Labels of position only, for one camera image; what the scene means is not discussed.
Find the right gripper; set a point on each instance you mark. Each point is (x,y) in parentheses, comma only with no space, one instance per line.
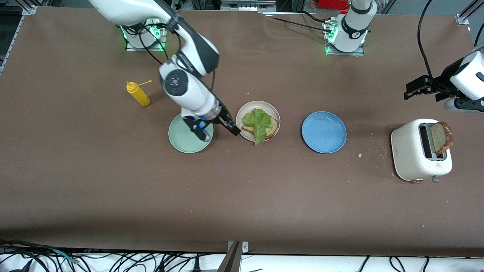
(224,116)

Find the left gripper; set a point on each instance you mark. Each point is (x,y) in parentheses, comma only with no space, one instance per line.
(443,84)

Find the green lettuce leaf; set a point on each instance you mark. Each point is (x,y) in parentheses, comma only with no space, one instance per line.
(259,122)

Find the brown bread slice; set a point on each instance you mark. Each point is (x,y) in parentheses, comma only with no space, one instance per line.
(273,126)

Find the brown bread slice speckled crust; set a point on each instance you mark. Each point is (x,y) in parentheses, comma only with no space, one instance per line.
(440,138)

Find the yellow mustard squeeze bottle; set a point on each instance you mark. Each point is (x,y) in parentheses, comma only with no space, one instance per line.
(141,98)

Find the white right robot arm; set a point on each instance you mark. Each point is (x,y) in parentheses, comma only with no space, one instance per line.
(189,90)

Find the beige plate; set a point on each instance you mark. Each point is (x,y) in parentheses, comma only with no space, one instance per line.
(264,105)

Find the mint green plate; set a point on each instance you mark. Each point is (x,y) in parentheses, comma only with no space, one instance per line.
(181,139)

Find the blue plate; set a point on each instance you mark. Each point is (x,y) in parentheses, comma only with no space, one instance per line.
(324,132)

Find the white toaster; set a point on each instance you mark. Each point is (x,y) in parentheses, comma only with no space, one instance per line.
(408,151)

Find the aluminium profile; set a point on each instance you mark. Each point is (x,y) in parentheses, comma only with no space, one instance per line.
(464,18)

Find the grey box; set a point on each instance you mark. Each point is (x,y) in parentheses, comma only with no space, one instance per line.
(245,5)

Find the red object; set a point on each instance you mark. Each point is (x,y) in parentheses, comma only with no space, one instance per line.
(332,3)

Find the black power plug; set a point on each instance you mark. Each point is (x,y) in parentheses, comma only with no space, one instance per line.
(196,264)

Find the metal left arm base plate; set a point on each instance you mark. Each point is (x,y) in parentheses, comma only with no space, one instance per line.
(346,53)

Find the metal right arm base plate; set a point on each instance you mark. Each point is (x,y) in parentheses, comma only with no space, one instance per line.
(165,37)

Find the metal bracket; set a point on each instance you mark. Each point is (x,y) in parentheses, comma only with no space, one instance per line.
(232,260)

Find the aluminium table edge rail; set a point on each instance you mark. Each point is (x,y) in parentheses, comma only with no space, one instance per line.
(18,36)

